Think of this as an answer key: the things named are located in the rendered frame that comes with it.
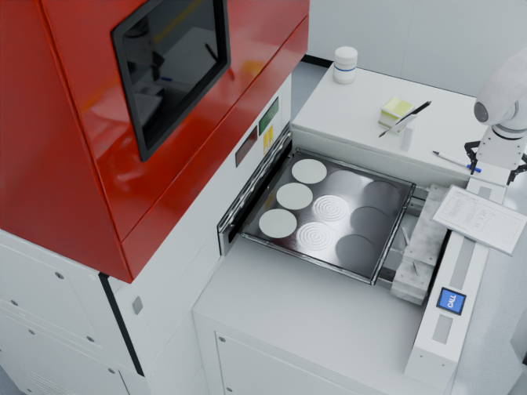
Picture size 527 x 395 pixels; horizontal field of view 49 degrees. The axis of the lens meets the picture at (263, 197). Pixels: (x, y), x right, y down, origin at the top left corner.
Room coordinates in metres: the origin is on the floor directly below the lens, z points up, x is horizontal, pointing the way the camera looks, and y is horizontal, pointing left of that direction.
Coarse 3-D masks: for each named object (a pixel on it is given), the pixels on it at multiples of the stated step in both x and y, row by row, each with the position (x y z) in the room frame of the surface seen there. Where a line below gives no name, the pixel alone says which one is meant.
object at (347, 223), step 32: (320, 160) 1.22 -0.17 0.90; (320, 192) 1.10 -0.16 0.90; (352, 192) 1.09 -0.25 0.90; (384, 192) 1.09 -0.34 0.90; (256, 224) 0.98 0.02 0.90; (320, 224) 0.98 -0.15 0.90; (352, 224) 0.98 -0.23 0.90; (384, 224) 0.97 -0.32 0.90; (320, 256) 0.87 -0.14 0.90; (352, 256) 0.87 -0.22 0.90
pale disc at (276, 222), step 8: (264, 216) 1.01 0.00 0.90; (272, 216) 1.01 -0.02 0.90; (280, 216) 1.01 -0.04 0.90; (288, 216) 1.01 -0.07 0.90; (264, 224) 0.98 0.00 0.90; (272, 224) 0.98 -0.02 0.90; (280, 224) 0.98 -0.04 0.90; (288, 224) 0.98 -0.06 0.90; (264, 232) 0.96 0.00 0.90; (272, 232) 0.96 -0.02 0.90; (280, 232) 0.96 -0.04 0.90; (288, 232) 0.96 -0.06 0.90
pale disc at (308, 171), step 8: (304, 160) 1.23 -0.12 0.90; (312, 160) 1.23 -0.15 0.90; (296, 168) 1.19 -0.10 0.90; (304, 168) 1.19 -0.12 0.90; (312, 168) 1.19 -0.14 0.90; (320, 168) 1.19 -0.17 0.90; (296, 176) 1.16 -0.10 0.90; (304, 176) 1.16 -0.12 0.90; (312, 176) 1.16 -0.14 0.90; (320, 176) 1.16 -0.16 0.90
